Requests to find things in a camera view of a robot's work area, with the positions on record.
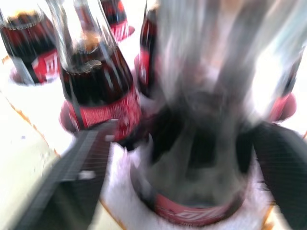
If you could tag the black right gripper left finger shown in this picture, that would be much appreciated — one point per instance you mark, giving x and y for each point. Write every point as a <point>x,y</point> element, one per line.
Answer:
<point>72,172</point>

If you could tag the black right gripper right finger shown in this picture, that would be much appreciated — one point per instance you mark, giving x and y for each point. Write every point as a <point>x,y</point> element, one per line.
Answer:
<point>285,172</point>

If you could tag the glass cola bottle red label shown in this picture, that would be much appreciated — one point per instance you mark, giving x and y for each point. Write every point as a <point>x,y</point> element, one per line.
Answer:
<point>117,19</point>
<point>146,60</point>
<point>204,119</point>
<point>100,83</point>
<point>283,100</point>
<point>28,48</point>

